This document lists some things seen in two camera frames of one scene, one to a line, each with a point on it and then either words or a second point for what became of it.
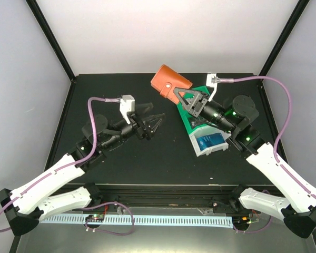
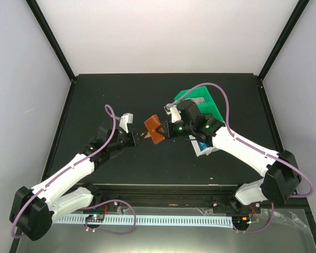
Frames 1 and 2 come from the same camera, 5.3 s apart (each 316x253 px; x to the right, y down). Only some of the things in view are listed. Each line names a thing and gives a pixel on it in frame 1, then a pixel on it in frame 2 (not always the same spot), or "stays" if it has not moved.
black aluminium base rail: [193, 195] stays
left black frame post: [34, 6] stays
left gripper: [145, 130] → [135, 140]
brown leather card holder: [166, 80] → [156, 133]
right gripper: [195, 111] → [168, 130]
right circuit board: [240, 222] stays
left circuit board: [95, 217] stays
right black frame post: [300, 8] stays
